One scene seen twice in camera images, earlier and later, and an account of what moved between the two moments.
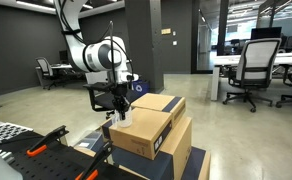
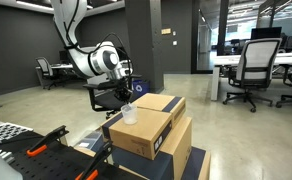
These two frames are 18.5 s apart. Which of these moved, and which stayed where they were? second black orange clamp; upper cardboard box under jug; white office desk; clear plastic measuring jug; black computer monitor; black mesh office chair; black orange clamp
Moved: clear plastic measuring jug
Stayed: black mesh office chair; second black orange clamp; black computer monitor; black orange clamp; upper cardboard box under jug; white office desk
